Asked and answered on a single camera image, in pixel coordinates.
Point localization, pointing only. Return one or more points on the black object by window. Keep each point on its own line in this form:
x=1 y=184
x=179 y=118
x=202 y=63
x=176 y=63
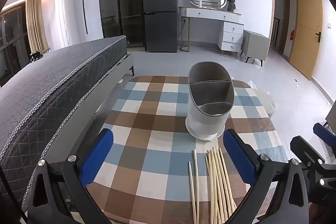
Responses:
x=35 y=56

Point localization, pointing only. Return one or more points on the red sign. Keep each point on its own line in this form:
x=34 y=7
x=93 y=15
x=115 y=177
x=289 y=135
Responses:
x=292 y=35

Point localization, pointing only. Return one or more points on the white vanity desk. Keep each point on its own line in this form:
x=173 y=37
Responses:
x=210 y=14

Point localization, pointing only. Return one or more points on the grey flat board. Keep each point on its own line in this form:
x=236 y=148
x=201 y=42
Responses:
x=332 y=113

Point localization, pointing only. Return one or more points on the dark stair railing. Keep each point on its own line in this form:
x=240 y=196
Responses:
x=275 y=29

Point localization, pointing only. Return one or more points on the wooden door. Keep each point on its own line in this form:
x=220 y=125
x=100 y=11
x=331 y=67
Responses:
x=305 y=29

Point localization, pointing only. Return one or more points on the white floor disc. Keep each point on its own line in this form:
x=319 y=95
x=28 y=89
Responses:
x=120 y=81

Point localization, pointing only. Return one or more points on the grey bed frame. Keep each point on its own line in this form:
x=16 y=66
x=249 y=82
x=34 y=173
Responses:
x=78 y=108

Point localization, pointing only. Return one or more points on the checkered tablecloth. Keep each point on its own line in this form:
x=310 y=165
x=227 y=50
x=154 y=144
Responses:
x=155 y=140

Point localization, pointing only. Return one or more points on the dark grey refrigerator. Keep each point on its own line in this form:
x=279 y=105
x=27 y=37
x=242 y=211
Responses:
x=160 y=8

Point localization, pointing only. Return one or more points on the grey white utensil holder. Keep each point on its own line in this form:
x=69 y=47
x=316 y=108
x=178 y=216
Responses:
x=204 y=121

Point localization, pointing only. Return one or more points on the pile of wooden chopsticks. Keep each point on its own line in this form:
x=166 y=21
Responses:
x=214 y=187

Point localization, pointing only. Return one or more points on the dark grey mattress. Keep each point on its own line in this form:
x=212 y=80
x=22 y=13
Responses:
x=39 y=77

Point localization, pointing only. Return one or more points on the grey nightstand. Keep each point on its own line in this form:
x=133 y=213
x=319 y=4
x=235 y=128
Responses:
x=256 y=45

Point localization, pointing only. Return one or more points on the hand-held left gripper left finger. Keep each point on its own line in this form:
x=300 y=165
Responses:
x=97 y=155

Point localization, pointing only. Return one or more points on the dark window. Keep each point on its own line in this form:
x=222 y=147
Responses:
x=13 y=37

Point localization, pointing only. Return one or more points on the beige curtain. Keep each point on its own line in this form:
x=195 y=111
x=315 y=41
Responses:
x=36 y=24

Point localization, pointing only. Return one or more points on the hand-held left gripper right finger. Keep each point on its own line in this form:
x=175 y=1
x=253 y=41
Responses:
x=239 y=155

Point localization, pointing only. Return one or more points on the clear plastic bag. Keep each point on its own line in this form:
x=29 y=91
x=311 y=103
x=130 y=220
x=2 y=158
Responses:
x=256 y=85

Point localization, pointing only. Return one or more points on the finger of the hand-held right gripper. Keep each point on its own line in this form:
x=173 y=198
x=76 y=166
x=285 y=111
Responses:
x=324 y=133
x=307 y=150

